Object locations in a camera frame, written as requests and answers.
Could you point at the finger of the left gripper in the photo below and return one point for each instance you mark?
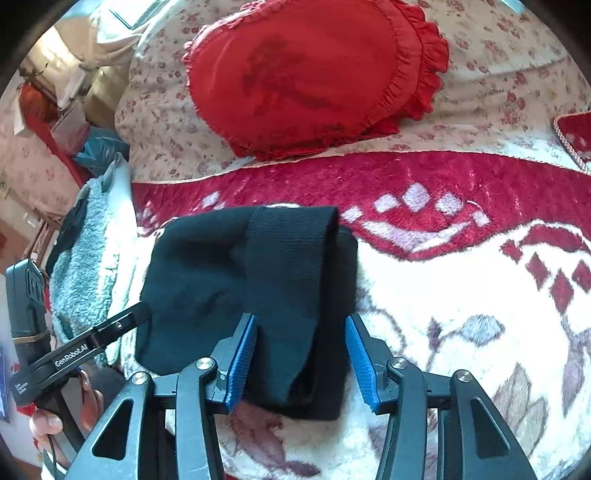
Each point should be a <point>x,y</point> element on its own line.
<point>43,371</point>

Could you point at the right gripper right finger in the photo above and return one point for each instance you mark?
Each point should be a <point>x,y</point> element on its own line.
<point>474,441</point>

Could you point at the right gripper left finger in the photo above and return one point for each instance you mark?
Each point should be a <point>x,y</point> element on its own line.
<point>163,428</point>

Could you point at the black knit pants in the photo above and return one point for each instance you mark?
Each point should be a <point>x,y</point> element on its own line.
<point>293,269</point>

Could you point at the grey fleece jacket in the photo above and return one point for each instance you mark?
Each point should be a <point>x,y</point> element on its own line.
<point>90,282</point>

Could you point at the black garment on jacket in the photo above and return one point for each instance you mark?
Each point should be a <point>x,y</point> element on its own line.
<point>70,230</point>

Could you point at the red white plush blanket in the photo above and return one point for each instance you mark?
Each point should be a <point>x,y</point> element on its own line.
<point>466,261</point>

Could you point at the teal plastic bag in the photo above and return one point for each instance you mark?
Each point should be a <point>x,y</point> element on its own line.
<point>100,149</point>

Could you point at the red heart ruffled pillow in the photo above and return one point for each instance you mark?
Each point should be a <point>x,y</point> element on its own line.
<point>281,79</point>

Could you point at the red embroidered cushion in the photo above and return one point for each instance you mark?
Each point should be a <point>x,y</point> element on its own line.
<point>574,133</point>

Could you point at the floral beige quilt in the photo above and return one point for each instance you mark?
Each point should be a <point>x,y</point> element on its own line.
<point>509,77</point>

